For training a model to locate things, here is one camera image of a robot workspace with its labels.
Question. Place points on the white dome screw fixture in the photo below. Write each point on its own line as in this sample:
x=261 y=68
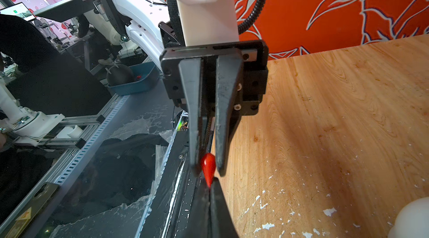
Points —
x=412 y=221

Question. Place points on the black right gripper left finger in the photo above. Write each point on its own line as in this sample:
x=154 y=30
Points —
x=199 y=221

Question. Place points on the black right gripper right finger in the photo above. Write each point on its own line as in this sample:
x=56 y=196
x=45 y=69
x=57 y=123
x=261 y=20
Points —
x=221 y=224

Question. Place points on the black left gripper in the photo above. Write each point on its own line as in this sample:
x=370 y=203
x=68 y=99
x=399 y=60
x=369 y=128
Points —
x=185 y=80

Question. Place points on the blue plastic bin outside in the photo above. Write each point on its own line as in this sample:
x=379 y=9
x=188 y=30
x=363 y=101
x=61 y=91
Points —
x=125 y=80

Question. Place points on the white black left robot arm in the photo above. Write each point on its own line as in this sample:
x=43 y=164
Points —
x=155 y=26

